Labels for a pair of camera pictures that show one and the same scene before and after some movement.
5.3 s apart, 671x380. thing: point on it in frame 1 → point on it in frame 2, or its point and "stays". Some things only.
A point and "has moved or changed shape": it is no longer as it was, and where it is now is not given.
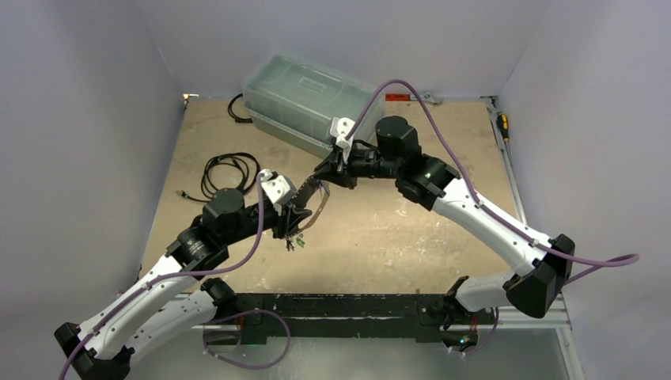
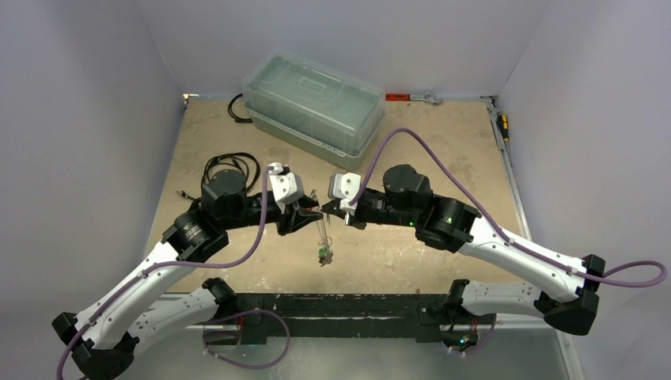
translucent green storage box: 294,99 stays
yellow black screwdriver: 502,124 stays
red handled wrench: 425,97 stays
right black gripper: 340,167 → 350,212
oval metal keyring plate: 301,195 has moved or changed shape
